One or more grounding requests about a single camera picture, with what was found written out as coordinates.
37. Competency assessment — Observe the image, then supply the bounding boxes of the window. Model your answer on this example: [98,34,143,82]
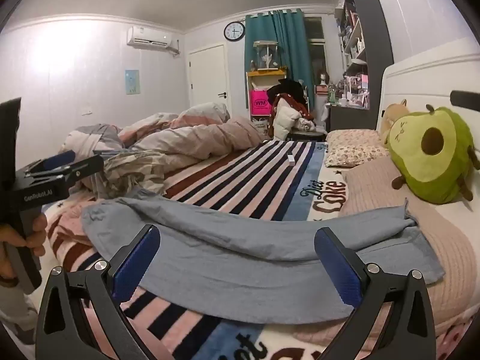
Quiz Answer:
[304,17,327,83]

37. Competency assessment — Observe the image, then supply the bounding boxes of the floral pillow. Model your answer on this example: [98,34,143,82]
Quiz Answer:
[324,129,391,168]

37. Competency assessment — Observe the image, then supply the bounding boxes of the teal curtain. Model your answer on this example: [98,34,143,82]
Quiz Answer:
[244,8,316,102]

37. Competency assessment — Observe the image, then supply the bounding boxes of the green avocado plush toy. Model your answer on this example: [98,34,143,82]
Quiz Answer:
[386,106,480,205]

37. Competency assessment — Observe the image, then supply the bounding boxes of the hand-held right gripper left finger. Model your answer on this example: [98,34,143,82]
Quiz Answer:
[35,224,162,360]

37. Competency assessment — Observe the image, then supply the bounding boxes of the pink and white duvet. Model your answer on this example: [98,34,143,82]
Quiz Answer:
[60,102,269,200]

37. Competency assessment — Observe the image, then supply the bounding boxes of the white headboard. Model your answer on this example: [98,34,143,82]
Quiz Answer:
[375,47,480,158]

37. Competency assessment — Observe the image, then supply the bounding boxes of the dark desk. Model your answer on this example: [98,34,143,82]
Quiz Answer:
[324,103,371,133]

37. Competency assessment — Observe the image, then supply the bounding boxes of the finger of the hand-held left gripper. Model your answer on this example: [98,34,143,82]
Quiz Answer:
[24,150,77,176]
[24,154,105,193]

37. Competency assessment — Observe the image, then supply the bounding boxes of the glass display case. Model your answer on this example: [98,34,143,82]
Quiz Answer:
[253,40,281,72]

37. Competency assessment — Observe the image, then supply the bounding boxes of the orange plush toy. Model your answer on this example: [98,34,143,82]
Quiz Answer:
[379,99,411,145]

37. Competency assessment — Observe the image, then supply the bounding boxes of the person's left hand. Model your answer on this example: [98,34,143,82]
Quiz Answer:
[0,212,49,260]

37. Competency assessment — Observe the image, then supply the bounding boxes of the pile of clothes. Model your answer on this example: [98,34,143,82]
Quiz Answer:
[268,79,327,140]

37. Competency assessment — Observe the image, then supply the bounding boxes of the pale blue wall poster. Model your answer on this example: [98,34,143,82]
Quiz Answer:
[125,69,140,95]

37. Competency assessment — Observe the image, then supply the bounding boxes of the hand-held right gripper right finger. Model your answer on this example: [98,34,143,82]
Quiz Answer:
[314,227,437,360]

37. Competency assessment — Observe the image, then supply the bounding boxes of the white door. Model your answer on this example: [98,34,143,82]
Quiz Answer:
[187,44,229,109]

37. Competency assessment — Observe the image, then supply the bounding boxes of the striped printed blanket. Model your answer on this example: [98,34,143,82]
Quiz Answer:
[41,140,480,360]

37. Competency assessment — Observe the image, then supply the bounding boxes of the tall dark bookshelf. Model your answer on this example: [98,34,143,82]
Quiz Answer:
[330,0,394,110]

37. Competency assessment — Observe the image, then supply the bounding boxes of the round wall clock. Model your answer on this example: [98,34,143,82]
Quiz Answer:
[224,21,245,41]

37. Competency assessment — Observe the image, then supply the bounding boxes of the pink pillow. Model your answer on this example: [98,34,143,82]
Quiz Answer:
[292,155,479,346]

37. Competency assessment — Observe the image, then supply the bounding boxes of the white air conditioner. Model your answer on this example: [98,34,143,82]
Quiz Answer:
[126,26,181,56]

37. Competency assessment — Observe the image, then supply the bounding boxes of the yellow and white rack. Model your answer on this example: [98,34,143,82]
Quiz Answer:
[245,68,289,121]

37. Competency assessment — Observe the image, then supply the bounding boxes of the pink shopping bag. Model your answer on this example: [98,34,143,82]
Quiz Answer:
[250,89,271,116]

